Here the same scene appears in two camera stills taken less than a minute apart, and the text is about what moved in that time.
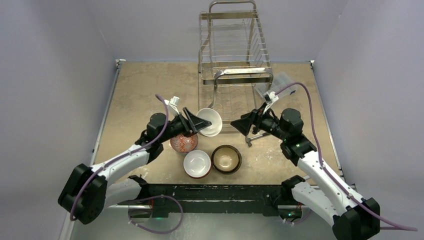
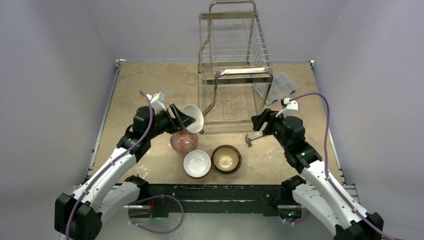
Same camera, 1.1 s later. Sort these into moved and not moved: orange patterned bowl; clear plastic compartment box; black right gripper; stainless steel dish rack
Moved: black right gripper
Not moved: stainless steel dish rack; clear plastic compartment box; orange patterned bowl
